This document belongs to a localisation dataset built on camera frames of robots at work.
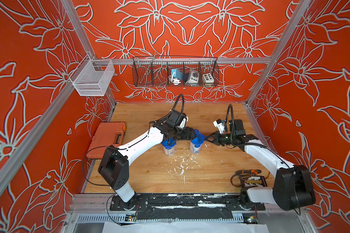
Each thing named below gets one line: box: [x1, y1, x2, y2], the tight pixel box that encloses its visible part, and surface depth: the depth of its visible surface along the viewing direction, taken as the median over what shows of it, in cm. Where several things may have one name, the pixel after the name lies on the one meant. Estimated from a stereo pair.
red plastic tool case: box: [86, 121, 127, 159], surface depth 98 cm
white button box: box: [202, 72, 215, 84], surface depth 96 cm
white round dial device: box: [185, 69, 200, 84], surface depth 93 cm
